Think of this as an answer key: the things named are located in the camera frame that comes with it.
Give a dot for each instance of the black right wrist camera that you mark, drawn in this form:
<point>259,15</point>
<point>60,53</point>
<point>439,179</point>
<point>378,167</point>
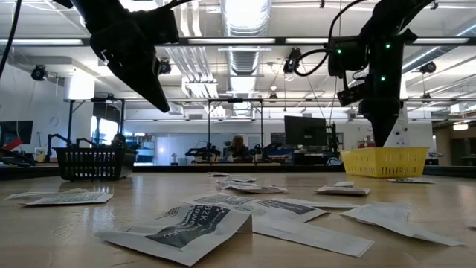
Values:
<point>344,57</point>

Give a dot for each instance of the black wall screen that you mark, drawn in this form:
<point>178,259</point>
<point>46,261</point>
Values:
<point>16,132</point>

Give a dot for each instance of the white pillar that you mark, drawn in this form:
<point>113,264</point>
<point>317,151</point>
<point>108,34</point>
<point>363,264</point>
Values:
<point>399,134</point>

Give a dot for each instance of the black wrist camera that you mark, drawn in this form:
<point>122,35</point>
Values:
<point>344,57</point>
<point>156,26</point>

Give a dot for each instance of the black computer monitor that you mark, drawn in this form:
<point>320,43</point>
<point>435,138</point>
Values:
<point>305,130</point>

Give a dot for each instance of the silver ventilation duct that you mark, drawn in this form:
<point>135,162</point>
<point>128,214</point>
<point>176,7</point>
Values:
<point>243,59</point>

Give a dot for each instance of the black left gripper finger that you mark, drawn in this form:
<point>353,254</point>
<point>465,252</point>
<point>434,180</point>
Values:
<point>145,82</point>

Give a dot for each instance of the yellow plastic basket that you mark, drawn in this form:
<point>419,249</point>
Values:
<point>385,164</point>

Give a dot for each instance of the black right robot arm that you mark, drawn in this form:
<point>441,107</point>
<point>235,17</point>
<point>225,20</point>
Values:
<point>398,15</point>

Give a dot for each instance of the white bandage strip wrapper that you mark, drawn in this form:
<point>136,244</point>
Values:
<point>375,213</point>
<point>312,236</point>
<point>420,232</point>
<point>344,184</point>
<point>334,204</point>

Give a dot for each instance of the ceiling lamp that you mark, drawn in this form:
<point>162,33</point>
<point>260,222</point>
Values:
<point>460,127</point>

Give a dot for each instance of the person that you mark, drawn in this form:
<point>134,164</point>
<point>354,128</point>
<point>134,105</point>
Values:
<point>119,139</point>
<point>238,148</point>

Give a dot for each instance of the black overhead frame beam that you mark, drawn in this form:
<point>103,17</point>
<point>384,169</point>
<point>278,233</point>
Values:
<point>223,41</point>

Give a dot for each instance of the white antiseptic towelette packet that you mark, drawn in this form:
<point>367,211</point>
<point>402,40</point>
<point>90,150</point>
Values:
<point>219,173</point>
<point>262,189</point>
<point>70,198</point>
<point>241,179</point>
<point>175,234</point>
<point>411,181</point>
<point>219,200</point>
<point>29,194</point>
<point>342,190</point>
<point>294,208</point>
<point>230,184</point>

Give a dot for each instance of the white blue round object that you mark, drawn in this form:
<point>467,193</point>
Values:
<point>334,162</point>

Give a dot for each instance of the small green plant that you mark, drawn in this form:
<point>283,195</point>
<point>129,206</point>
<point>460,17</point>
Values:
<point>227,143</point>

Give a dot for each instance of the black plastic basket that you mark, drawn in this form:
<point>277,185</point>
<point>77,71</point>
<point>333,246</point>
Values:
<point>93,164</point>

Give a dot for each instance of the black hanging camera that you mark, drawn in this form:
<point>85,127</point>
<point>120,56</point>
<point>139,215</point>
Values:
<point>427,67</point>
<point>166,67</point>
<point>39,73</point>
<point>292,61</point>

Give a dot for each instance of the black aluminium table frame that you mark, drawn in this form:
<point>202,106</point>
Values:
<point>223,168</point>

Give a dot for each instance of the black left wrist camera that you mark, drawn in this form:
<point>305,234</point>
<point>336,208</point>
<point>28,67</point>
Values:
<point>156,26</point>

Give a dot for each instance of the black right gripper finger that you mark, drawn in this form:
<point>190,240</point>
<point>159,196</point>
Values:
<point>382,123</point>

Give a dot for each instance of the black neighbouring robot arm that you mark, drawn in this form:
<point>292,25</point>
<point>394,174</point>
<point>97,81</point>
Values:
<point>202,152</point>
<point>56,137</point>

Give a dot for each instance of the black neighbouring station frame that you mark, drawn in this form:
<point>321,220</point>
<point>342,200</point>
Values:
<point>70,123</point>
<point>209,126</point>

